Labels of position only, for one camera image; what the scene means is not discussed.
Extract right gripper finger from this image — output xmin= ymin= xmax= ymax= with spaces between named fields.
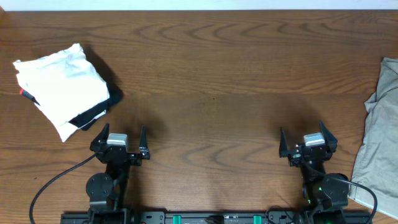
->
xmin=279 ymin=128 xmax=289 ymax=157
xmin=319 ymin=120 xmax=338 ymax=148

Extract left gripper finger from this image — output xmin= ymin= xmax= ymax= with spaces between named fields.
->
xmin=139 ymin=126 xmax=150 ymax=156
xmin=90 ymin=123 xmax=109 ymax=149

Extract khaki shorts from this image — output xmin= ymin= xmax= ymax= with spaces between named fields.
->
xmin=351 ymin=57 xmax=397 ymax=219

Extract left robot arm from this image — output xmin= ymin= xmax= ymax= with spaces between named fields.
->
xmin=86 ymin=124 xmax=150 ymax=223

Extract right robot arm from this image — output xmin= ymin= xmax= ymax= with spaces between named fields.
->
xmin=279 ymin=121 xmax=349 ymax=223

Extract folded black garment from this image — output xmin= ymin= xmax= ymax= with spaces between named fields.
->
xmin=19 ymin=83 xmax=123 ymax=131

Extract folded white shirt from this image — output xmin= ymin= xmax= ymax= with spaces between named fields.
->
xmin=13 ymin=44 xmax=110 ymax=142

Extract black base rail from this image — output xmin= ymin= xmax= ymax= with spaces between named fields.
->
xmin=60 ymin=210 xmax=371 ymax=224

